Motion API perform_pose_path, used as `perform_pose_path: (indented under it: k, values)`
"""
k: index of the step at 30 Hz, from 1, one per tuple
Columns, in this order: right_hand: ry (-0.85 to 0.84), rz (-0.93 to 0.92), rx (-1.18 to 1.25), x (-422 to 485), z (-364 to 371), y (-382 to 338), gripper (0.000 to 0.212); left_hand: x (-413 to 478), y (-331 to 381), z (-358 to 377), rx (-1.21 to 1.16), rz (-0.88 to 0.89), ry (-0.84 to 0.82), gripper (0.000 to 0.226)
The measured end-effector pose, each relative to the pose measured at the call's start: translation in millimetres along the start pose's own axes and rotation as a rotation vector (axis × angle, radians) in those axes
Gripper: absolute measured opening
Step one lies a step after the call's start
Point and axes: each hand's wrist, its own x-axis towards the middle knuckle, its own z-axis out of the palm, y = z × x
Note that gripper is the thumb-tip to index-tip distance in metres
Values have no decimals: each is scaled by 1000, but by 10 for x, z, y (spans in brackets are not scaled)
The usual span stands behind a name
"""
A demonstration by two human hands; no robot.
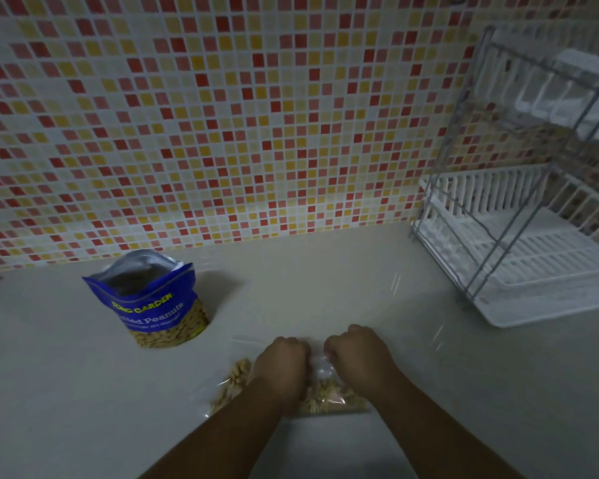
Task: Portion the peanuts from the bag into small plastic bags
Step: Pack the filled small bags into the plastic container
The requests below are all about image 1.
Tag blue peanut pouch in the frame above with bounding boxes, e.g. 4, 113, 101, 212
82, 249, 211, 350

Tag white dish drying rack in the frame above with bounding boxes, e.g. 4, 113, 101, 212
409, 25, 599, 329

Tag peanuts in clear bag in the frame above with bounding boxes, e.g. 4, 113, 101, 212
209, 358, 369, 415

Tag person's left hand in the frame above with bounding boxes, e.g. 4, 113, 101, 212
247, 336, 311, 400

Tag person's left forearm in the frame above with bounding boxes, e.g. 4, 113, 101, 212
139, 381, 300, 479

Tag clear plastic zip bag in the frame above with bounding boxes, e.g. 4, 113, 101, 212
202, 335, 375, 419

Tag person's right hand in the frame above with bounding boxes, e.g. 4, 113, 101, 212
323, 324, 401, 399

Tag person's right forearm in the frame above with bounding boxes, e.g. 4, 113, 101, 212
363, 371, 527, 479

